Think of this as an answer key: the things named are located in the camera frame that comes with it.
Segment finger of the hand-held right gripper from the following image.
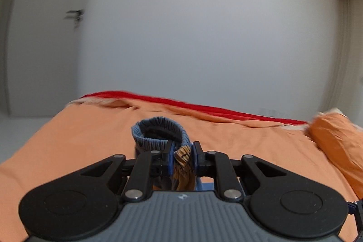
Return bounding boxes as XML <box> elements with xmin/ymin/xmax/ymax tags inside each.
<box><xmin>346</xmin><ymin>199</ymin><xmax>363</xmax><ymax>242</ymax></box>

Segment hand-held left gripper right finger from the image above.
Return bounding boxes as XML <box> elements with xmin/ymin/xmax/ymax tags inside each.
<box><xmin>191</xmin><ymin>141</ymin><xmax>287</xmax><ymax>202</ymax></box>

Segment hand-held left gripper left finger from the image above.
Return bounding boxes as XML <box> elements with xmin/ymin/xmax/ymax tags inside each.
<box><xmin>79</xmin><ymin>140</ymin><xmax>175</xmax><ymax>202</ymax></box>

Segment blue car print pants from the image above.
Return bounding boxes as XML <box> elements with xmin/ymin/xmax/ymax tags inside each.
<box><xmin>131</xmin><ymin>116</ymin><xmax>216</xmax><ymax>193</ymax></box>

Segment red blanket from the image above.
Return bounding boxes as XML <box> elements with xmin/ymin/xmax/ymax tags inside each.
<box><xmin>80</xmin><ymin>91</ymin><xmax>309</xmax><ymax>126</ymax></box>

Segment orange pillow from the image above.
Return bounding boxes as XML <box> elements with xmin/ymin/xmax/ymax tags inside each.
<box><xmin>307</xmin><ymin>111</ymin><xmax>363</xmax><ymax>200</ymax></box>

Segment orange bed cover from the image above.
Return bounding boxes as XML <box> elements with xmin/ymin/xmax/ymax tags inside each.
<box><xmin>0</xmin><ymin>98</ymin><xmax>363</xmax><ymax>203</ymax></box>

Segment pale curtain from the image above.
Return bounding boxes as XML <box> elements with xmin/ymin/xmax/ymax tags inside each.
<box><xmin>323</xmin><ymin>0</ymin><xmax>363</xmax><ymax>125</ymax></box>

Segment grey door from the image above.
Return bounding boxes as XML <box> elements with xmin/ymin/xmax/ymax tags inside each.
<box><xmin>6</xmin><ymin>0</ymin><xmax>95</xmax><ymax>118</ymax></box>

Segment black door handle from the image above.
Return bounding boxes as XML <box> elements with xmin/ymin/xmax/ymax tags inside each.
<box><xmin>64</xmin><ymin>9</ymin><xmax>85</xmax><ymax>30</ymax></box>

